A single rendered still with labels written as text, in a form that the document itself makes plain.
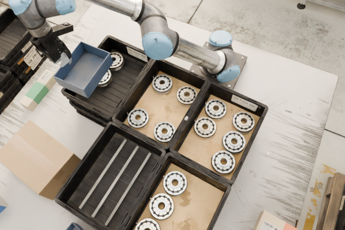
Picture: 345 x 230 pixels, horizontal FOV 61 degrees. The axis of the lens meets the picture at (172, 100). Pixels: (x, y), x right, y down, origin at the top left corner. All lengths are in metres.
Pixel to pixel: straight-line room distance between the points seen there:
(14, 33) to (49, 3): 1.47
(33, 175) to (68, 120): 0.37
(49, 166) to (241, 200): 0.88
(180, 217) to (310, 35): 2.17
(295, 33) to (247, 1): 0.57
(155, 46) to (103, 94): 0.49
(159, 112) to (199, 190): 0.41
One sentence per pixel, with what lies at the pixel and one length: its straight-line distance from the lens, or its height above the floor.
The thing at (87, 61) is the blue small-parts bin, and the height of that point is 1.08.
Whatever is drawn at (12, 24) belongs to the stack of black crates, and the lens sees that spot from 2.58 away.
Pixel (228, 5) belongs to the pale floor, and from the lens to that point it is 3.06.
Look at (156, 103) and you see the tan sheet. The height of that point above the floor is 0.83.
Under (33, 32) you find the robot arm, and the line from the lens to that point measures 1.14.
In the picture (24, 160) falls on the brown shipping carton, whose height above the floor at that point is 0.86.
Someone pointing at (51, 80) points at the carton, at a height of 0.74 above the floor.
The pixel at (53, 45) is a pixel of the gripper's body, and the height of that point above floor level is 1.27.
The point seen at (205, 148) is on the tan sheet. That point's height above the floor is 0.83.
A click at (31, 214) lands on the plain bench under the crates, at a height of 0.70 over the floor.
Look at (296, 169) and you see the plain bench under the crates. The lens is 1.56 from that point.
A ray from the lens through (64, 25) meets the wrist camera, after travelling 1.24.
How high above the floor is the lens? 2.12
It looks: 62 degrees down
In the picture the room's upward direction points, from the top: 5 degrees counter-clockwise
